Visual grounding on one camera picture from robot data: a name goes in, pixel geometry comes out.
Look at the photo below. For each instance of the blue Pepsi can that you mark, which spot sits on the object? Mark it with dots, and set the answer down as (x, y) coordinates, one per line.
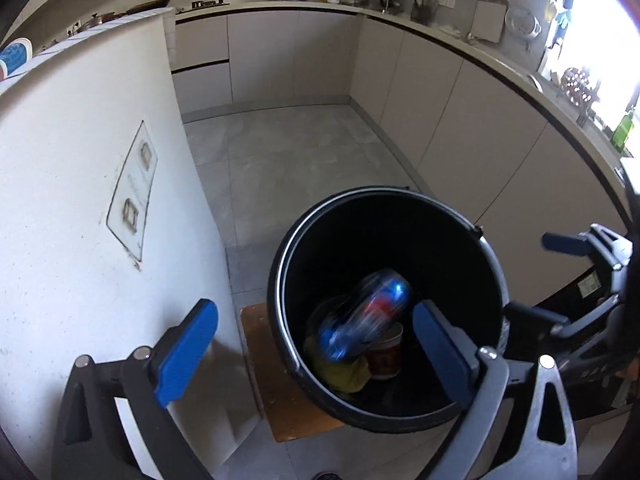
(343, 336)

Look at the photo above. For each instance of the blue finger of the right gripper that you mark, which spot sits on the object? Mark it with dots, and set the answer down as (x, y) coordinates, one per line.
(564, 244)
(535, 319)

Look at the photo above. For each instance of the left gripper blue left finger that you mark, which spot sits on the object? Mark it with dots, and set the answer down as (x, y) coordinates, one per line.
(178, 353)

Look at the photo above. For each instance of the white cutting board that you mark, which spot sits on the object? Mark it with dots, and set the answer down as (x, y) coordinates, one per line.
(488, 20)

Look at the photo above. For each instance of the black utensil holder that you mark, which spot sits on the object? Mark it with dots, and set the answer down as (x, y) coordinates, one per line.
(424, 11)

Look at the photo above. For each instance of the black gas stove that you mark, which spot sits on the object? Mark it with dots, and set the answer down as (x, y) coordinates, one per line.
(197, 5)

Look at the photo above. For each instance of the black wok pan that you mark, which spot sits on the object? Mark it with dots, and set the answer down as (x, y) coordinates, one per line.
(146, 6)

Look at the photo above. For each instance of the wooden rack on windowsill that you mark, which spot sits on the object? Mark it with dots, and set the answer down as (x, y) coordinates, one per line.
(575, 85)

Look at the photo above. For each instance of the brown wooden stool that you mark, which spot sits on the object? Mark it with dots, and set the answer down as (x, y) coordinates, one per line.
(290, 414)

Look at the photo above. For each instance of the grey lidded cooking pot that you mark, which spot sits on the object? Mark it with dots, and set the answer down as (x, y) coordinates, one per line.
(98, 19)

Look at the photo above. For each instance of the lower kitchen cabinets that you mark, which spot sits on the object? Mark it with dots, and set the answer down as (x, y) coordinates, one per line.
(472, 131)

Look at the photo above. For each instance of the blue patterned paper cup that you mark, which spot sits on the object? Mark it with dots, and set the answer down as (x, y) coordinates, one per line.
(14, 55)

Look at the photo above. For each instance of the green bottle by window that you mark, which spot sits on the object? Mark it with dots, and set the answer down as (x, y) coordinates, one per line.
(622, 131)

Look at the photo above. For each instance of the yellow cloth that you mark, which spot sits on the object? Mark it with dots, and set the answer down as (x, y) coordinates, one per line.
(344, 378)

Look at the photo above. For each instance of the round metal strainer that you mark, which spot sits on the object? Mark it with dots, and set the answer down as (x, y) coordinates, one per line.
(522, 23)

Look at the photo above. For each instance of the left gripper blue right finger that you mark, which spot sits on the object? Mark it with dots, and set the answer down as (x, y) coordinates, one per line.
(450, 350)

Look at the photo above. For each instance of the red paper cup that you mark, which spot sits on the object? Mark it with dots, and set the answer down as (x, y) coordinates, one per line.
(383, 357)

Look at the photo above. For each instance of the black trash bucket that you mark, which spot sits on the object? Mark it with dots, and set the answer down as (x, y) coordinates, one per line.
(335, 246)

